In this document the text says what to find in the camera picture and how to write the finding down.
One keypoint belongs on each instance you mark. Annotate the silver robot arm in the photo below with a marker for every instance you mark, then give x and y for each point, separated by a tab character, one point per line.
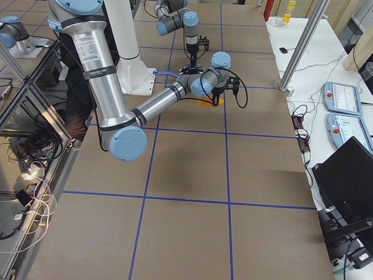
103	33
175	15

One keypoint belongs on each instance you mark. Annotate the glass lid purple knob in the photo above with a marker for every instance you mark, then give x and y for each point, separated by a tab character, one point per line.
190	70

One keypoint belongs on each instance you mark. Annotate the dark blue saucepan purple handle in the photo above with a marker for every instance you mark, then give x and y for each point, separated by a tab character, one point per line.
166	73

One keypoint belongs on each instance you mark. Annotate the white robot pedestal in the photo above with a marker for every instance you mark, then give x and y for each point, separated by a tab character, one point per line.
134	76

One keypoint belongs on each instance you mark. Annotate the teach pendant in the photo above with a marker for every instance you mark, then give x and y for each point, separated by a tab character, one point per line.
342	127
342	98

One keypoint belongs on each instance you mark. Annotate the brown table mat blue grid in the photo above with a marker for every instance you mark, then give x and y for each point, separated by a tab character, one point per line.
220	193

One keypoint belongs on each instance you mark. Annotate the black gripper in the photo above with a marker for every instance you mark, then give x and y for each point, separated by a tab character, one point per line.
217	93
192	55

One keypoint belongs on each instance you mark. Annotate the yellow corn cob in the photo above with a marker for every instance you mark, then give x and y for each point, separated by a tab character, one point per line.
206	102

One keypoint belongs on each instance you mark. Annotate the small black device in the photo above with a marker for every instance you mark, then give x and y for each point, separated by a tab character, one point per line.
283	50

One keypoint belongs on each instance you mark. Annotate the person in black hoodie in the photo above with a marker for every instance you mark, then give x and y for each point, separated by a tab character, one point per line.
79	102

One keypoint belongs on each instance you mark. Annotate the black laptop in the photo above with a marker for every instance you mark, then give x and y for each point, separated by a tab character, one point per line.
345	180

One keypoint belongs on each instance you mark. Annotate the aluminium frame post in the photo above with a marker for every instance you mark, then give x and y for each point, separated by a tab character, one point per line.
302	44

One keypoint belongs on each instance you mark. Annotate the yellow bottle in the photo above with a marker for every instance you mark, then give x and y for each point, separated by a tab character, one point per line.
289	9

